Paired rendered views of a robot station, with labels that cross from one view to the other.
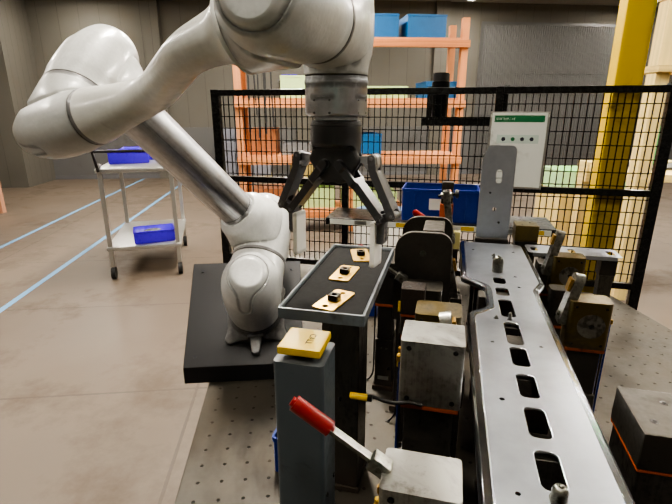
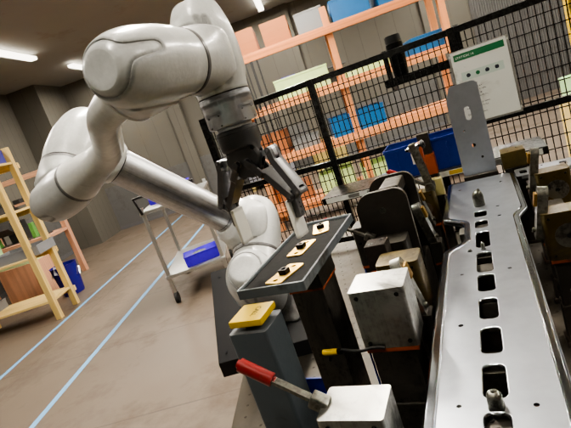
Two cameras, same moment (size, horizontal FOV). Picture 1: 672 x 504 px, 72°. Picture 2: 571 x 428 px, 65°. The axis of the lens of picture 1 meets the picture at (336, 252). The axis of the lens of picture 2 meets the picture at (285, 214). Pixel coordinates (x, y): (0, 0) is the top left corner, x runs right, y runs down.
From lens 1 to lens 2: 0.22 m
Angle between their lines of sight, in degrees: 13
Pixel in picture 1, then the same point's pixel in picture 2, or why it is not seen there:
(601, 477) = (544, 376)
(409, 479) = (342, 408)
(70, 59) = (54, 143)
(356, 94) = (238, 104)
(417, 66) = (406, 25)
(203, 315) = (226, 314)
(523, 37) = not seen: outside the picture
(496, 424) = (450, 349)
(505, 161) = (469, 97)
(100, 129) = (81, 189)
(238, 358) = not seen: hidden behind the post
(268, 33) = (126, 94)
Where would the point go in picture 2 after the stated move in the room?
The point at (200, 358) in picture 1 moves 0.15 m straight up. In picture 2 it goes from (231, 352) to (215, 312)
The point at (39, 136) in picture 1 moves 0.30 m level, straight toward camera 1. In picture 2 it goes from (45, 207) to (25, 218)
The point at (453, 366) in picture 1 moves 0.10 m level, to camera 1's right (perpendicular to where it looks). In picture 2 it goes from (398, 306) to (458, 291)
